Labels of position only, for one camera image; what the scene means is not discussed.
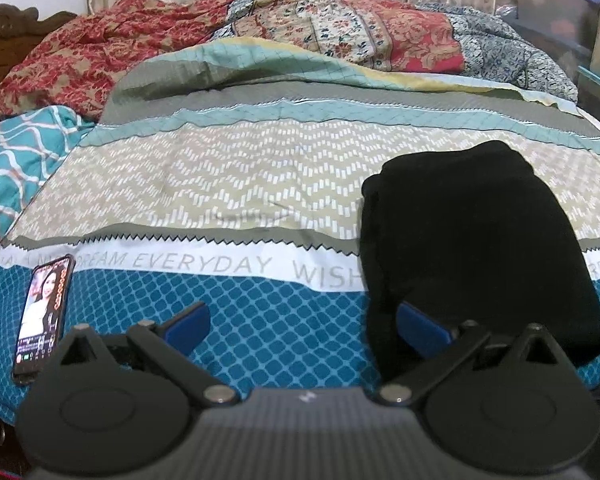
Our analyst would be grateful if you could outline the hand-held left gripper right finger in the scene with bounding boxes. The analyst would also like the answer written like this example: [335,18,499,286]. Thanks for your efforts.
[377,302,576,407]

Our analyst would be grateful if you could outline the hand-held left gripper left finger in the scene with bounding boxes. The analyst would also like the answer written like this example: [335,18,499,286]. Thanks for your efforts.
[55,302,241,407]

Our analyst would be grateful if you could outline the black pants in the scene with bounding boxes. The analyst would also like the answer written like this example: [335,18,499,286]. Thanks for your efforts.
[359,140,600,382]

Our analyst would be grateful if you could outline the black smartphone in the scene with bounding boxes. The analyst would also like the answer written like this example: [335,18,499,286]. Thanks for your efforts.
[11,253,77,387]

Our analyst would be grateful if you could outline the patterned teal grey bedsheet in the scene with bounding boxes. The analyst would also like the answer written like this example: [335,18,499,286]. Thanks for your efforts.
[0,36,600,413]

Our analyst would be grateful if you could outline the teal lattice print cloth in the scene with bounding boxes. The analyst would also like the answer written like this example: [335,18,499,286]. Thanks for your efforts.
[0,105,94,257]

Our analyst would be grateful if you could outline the red floral patchwork quilt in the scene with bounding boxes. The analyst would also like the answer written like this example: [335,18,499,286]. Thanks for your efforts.
[0,0,580,122]

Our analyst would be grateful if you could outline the clear storage box teal lid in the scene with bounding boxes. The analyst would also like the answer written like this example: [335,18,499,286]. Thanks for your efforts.
[511,0,600,63]

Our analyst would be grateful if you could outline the carved wooden headboard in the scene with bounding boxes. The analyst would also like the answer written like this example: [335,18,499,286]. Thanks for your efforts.
[0,4,79,123]

